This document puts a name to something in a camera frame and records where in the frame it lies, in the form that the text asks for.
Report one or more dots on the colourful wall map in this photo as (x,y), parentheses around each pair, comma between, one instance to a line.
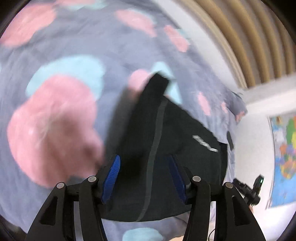
(283,187)

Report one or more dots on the black phone on bed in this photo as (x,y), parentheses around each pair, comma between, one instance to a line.
(230,141)

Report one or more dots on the grey floral bed quilt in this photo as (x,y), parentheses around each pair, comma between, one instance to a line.
(70,74)

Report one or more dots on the black garment with white stripes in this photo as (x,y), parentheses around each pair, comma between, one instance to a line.
(159,131)

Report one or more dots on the striped brown window blind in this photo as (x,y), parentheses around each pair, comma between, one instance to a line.
(253,38)

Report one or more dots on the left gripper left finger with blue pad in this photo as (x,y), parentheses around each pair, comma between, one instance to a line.
(55,219)

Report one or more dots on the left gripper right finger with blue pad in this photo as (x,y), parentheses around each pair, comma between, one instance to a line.
(234,219)

